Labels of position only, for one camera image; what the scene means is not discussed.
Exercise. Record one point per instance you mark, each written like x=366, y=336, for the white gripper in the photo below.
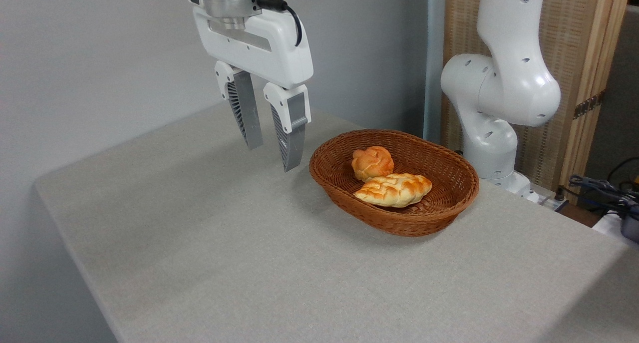
x=279, y=53

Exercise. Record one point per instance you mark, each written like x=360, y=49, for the long braided bread loaf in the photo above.
x=394, y=189

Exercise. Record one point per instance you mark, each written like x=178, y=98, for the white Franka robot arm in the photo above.
x=509, y=83

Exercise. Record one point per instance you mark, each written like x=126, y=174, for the round orange bread roll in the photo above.
x=372, y=162

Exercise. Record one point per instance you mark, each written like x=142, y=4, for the grey vertical pole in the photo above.
x=433, y=58

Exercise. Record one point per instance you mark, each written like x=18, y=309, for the brown oval wicker basket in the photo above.
x=439, y=183

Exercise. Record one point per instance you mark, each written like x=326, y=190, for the wooden woven folding screen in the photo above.
x=574, y=33

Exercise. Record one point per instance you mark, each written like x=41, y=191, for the metal screen hinge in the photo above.
x=589, y=105

